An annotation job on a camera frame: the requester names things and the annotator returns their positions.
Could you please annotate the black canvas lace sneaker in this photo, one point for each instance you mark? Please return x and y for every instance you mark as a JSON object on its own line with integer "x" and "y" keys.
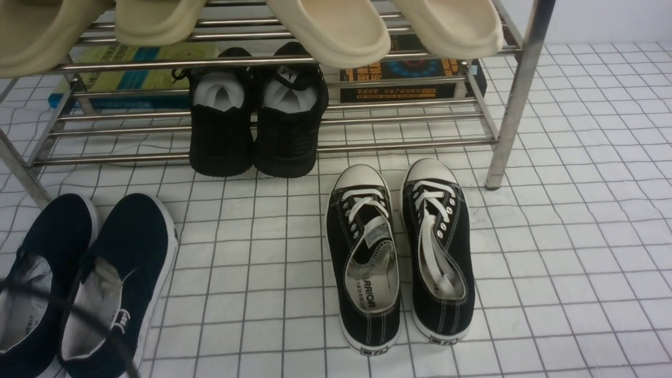
{"x": 360, "y": 239}
{"x": 435, "y": 215}

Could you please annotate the black knit sneaker right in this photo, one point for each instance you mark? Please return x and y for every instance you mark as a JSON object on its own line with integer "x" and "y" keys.
{"x": 292, "y": 100}

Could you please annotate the black orange book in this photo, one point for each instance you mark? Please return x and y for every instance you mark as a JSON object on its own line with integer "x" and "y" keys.
{"x": 408, "y": 80}

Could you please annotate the black canvas lace sneaker right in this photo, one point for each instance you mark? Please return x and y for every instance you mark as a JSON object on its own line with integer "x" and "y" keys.
{"x": 435, "y": 215}

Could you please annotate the stainless steel shoe rack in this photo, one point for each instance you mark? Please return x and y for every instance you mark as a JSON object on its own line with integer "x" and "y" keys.
{"x": 76, "y": 107}

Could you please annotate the beige slipper far left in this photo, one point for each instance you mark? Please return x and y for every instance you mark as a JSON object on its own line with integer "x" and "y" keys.
{"x": 37, "y": 35}

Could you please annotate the cream slipper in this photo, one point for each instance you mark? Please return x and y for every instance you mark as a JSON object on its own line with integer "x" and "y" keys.
{"x": 455, "y": 29}
{"x": 339, "y": 34}

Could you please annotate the navy slip-on shoe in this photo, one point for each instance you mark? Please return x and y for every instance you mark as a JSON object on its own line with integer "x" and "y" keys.
{"x": 47, "y": 260}
{"x": 119, "y": 282}

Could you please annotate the black knit sneaker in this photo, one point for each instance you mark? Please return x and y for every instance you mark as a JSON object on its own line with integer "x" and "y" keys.
{"x": 222, "y": 102}
{"x": 292, "y": 100}

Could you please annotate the beige slipper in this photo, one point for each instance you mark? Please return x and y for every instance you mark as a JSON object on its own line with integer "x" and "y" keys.
{"x": 37, "y": 35}
{"x": 155, "y": 23}

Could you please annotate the cream slipper far right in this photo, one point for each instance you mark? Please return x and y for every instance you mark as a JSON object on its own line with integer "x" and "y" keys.
{"x": 455, "y": 29}

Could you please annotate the black knit sneaker left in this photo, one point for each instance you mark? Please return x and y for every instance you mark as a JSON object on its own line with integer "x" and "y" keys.
{"x": 222, "y": 102}

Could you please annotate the black canvas lace sneaker left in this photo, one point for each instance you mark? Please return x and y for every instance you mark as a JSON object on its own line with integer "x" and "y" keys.
{"x": 360, "y": 239}

